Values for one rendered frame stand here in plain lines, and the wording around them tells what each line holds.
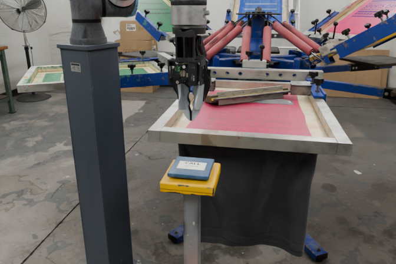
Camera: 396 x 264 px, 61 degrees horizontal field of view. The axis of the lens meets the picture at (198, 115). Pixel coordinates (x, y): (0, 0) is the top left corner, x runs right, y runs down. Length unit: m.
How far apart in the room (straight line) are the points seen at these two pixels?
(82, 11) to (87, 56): 0.18
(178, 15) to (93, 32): 0.80
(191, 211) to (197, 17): 0.47
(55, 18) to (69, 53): 5.22
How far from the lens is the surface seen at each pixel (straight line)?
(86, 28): 1.46
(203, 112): 1.31
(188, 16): 0.69
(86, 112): 1.50
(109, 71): 1.50
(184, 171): 0.81
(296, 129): 1.16
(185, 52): 0.70
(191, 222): 0.90
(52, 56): 6.85
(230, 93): 1.41
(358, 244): 2.34
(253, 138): 0.98
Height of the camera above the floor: 1.34
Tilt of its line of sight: 18 degrees down
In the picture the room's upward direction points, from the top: straight up
